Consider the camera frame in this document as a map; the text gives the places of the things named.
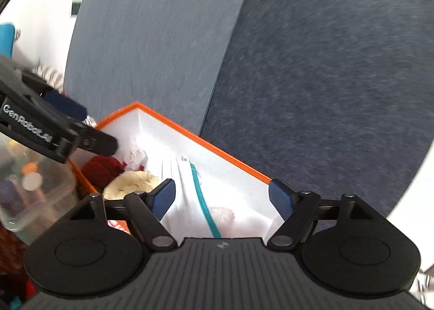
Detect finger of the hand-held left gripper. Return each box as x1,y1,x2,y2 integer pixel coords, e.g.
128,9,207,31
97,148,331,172
69,120,118,156
17,70,87,120

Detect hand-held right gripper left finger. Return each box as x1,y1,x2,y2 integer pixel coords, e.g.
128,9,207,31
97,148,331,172
66,179,177,252

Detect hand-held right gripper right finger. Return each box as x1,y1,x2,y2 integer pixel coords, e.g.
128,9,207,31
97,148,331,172
267,179,385,252

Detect dark red fluffy socks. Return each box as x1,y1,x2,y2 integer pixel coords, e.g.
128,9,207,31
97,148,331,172
79,155,124,193

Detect orange cardboard box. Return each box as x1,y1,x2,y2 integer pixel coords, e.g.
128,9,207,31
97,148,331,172
68,102,289,239

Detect pale pink soft item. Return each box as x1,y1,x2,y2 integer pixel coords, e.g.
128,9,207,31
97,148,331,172
208,206,236,229

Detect white cloth with teal stripe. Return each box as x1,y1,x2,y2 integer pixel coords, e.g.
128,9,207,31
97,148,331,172
159,156,238,239

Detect cream scrunchie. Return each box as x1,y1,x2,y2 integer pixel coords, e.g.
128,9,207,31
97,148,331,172
102,171,160,200

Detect small white crumpled cloth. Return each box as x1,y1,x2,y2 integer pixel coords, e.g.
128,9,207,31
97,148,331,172
127,148,148,172

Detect white capped bottle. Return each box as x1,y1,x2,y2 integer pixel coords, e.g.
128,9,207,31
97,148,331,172
22,173,43,190

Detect clear plastic storage box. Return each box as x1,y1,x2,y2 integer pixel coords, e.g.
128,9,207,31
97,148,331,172
0,134,78,233

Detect dark bottle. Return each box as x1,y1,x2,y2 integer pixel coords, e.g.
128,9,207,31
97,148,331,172
0,176,24,217

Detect teal blue object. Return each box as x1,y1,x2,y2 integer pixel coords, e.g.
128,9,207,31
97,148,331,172
0,24,16,58

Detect grey smooth headboard panel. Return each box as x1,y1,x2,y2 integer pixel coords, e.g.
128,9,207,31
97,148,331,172
64,0,261,138

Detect dark grey fabric headboard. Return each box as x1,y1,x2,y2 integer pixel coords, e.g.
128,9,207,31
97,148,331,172
200,0,434,219

